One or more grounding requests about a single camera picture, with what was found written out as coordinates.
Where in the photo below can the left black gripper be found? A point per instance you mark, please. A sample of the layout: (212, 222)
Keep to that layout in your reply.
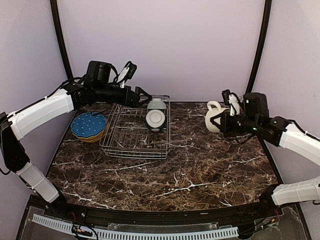
(127, 101)

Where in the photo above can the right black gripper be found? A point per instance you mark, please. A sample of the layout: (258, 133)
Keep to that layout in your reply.
(224, 125)

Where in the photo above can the cream ribbed cup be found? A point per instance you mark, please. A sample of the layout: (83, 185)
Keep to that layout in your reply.
(212, 120)

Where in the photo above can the white saucer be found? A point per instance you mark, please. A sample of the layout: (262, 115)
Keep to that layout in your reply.
(155, 120)

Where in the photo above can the wire metal dish rack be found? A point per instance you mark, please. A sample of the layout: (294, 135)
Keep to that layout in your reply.
(126, 134)

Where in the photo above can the blue dotted plate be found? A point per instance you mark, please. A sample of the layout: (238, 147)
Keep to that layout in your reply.
(88, 124)

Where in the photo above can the yellow dotted scalloped plate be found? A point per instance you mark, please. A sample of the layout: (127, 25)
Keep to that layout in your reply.
(95, 138)

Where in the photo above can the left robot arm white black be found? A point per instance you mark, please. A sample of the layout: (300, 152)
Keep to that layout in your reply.
(32, 132)

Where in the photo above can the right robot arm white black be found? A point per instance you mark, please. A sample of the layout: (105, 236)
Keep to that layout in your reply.
(285, 134)

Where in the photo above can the pale green bowl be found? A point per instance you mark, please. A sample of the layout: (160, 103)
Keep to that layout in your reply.
(156, 104)

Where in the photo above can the white right gripper bracket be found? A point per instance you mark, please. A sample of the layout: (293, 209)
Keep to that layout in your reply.
(232, 100)

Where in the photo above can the white gripper bracket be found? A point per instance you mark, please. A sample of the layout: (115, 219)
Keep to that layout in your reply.
(232, 100)
(126, 73)

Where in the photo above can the white left gripper bracket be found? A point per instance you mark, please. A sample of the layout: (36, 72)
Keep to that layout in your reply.
(126, 73)

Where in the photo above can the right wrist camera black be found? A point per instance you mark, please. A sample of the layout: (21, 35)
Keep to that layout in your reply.
(255, 103)

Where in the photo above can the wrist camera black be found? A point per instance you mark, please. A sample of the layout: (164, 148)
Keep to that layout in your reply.
(99, 71)
(255, 103)

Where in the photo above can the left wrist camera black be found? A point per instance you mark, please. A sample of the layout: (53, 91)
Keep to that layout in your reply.
(99, 71)

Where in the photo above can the black front rail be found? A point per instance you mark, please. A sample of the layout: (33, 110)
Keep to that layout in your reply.
(237, 215)

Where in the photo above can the left black frame post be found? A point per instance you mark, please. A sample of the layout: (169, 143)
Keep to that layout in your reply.
(57, 22)

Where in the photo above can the black frame post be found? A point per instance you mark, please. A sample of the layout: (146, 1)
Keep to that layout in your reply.
(57, 22)
(260, 45)

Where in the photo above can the right black frame post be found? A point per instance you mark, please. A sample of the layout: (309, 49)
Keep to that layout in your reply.
(260, 45)

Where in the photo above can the white slotted cable duct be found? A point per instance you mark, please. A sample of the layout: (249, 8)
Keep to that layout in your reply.
(135, 233)

